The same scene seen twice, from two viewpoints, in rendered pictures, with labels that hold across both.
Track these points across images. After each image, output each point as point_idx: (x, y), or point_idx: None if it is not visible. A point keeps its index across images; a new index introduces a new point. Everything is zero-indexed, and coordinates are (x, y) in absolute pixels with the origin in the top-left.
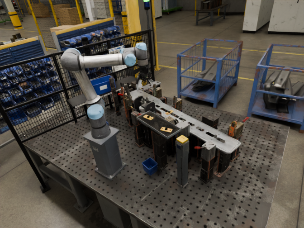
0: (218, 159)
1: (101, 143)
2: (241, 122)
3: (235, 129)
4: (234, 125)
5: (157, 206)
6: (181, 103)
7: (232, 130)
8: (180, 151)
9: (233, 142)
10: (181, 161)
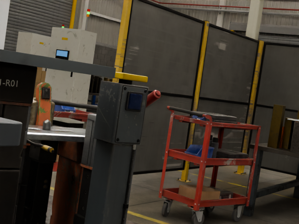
0: (78, 192)
1: (7, 120)
2: (33, 97)
3: (52, 104)
4: (50, 91)
5: None
6: None
7: (46, 112)
8: (135, 123)
9: (82, 130)
10: (131, 171)
